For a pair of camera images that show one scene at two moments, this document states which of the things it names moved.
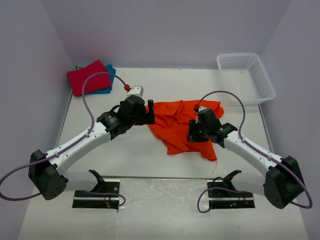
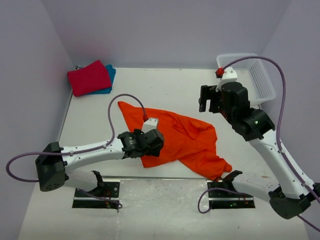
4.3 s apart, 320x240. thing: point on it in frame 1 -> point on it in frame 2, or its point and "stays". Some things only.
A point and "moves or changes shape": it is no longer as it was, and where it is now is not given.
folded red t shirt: (94, 83) stays
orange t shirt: (171, 126) moves or changes shape
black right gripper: (192, 136) -> (208, 92)
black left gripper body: (138, 120) -> (154, 151)
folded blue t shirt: (110, 70) stays
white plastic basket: (244, 75) stays
